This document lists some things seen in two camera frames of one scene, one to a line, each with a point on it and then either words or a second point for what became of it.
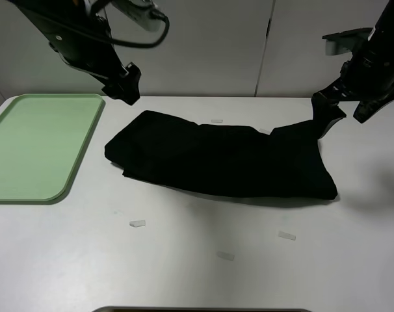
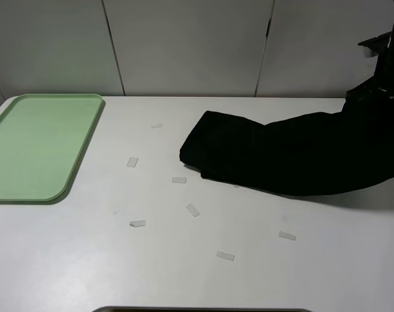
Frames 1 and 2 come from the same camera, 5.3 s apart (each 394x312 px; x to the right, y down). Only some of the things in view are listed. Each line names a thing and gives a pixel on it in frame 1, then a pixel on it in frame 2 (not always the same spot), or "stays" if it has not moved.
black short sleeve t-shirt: (231, 160) → (361, 145)
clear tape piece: (286, 235) stays
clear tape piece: (136, 223) stays
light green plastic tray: (34, 144) stays
